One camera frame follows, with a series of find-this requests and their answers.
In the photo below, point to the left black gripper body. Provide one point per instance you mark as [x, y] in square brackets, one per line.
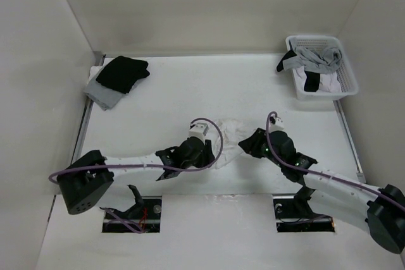
[202, 159]

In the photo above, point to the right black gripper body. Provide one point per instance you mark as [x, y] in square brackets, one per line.
[265, 153]

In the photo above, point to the white tank top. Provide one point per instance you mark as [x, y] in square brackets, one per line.
[233, 132]

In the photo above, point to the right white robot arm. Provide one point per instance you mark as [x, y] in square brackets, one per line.
[377, 211]

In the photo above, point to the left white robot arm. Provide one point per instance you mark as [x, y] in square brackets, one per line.
[85, 182]

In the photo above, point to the crumpled black tank top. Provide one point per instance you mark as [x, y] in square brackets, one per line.
[308, 81]

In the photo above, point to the crumpled grey tank top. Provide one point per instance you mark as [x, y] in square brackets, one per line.
[325, 62]

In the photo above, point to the folded grey tank top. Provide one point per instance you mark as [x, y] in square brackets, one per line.
[104, 97]

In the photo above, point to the folded black tank top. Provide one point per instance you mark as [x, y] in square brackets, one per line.
[122, 73]

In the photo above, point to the white garment in basket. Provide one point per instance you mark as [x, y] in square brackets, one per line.
[329, 83]

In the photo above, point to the white plastic laundry basket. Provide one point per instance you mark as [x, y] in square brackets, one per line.
[345, 74]

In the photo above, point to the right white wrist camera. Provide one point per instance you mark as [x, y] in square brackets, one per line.
[276, 124]

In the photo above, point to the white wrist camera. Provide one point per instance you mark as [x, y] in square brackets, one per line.
[199, 130]
[276, 124]

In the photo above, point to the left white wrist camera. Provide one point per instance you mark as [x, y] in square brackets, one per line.
[199, 130]

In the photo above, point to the right metal table rail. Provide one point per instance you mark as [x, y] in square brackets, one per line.
[342, 118]

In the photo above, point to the metal table rail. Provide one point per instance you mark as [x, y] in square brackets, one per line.
[82, 111]
[342, 118]

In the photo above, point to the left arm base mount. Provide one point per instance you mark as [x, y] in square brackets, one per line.
[126, 211]

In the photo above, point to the left metal table rail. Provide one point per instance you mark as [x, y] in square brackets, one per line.
[82, 111]

